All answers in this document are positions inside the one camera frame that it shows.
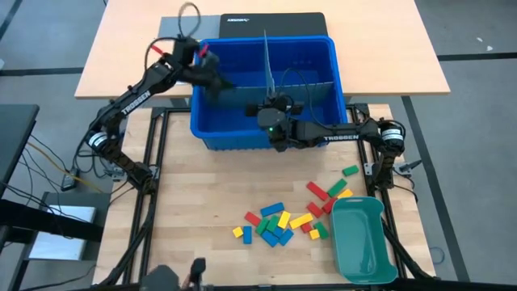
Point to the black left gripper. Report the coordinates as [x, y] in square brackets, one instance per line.
[198, 64]

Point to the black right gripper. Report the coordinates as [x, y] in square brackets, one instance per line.
[274, 133]

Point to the short grey slotted divider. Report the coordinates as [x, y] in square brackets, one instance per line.
[269, 64]

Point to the large blue plastic bin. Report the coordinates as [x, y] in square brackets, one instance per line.
[242, 60]

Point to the long grey slotted divider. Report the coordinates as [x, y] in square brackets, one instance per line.
[315, 95]

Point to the teal plastic basket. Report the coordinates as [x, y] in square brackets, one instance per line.
[359, 242]

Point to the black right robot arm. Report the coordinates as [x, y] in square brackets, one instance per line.
[343, 135]

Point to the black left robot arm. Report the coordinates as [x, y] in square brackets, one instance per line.
[135, 101]

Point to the flat grey sheet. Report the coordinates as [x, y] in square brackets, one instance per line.
[210, 26]

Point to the black closed laptop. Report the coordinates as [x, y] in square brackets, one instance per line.
[282, 24]

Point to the long red block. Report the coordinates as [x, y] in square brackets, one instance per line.
[317, 191]

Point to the green rectangular block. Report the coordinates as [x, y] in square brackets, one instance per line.
[350, 170]
[262, 226]
[273, 223]
[322, 230]

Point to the long green block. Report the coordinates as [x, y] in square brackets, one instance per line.
[337, 187]

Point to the long blue block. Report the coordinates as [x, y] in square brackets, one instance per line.
[271, 209]

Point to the red rectangular block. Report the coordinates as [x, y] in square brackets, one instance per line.
[313, 209]
[329, 205]
[252, 218]

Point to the long yellow block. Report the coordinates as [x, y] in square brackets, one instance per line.
[301, 220]

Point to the small red cube block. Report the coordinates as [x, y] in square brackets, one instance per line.
[306, 227]

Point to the small blue cube block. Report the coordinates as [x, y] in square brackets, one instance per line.
[278, 231]

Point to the small yellow cube block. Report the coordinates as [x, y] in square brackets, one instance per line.
[314, 234]
[237, 232]

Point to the black pointed lever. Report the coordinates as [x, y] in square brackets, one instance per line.
[410, 165]

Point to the black power adapter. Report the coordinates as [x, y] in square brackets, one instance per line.
[69, 182]

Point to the person's hand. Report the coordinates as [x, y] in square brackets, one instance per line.
[186, 283]

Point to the black side desk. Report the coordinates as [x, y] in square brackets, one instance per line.
[16, 137]

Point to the black horizontal bar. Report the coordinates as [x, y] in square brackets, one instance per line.
[48, 222]

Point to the white flat box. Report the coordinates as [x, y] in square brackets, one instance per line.
[60, 246]

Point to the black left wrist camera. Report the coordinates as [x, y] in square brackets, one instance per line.
[211, 61]

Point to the grey metal mount bracket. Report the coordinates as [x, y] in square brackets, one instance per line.
[117, 173]
[368, 167]

